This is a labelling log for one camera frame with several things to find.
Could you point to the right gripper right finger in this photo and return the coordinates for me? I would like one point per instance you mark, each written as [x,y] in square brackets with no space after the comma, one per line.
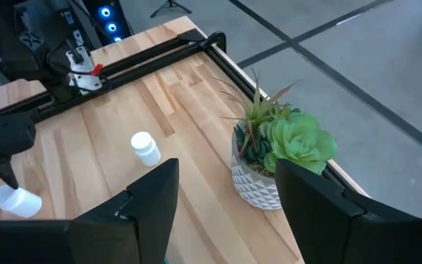
[313,227]

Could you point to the black tripod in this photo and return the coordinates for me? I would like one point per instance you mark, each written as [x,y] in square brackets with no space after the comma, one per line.
[170,5]

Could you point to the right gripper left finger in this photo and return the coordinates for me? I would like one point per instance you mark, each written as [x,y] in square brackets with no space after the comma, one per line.
[152,220]

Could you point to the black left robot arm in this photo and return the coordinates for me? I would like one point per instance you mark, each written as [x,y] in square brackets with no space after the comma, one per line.
[9,44]

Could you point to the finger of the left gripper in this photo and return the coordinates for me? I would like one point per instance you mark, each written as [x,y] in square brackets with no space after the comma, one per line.
[4,172]

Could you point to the succulent plant in patterned pot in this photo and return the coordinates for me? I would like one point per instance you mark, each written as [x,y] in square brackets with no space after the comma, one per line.
[291,143]

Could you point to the black computer with blue lights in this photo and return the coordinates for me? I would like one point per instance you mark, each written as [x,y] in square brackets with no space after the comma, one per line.
[110,22]

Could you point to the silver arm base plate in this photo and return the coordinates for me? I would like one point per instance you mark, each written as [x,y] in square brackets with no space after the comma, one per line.
[83,69]

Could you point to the white plastic pill bottle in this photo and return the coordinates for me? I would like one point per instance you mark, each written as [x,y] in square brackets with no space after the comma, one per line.
[146,149]
[17,202]

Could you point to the black aluminium table frame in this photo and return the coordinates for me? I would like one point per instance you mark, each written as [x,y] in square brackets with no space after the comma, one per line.
[159,63]

